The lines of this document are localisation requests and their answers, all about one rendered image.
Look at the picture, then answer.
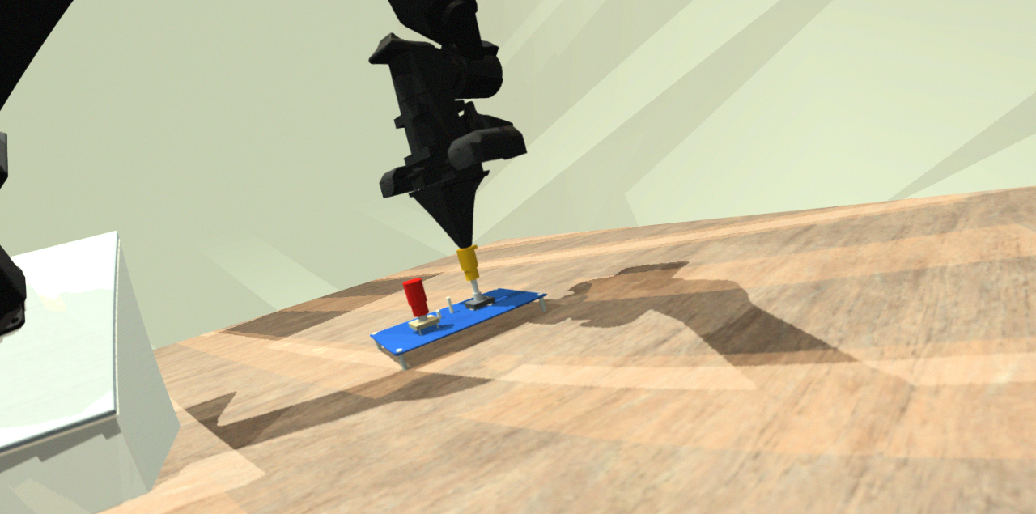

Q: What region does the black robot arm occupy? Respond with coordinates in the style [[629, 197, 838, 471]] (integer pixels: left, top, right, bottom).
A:
[[0, 0, 513, 337]]

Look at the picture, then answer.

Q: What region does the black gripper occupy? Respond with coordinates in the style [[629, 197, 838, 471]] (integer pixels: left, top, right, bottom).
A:
[[379, 91, 528, 249]]

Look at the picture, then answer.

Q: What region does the blue circuit board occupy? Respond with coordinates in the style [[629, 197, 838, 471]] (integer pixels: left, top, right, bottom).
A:
[[370, 245, 548, 371]]

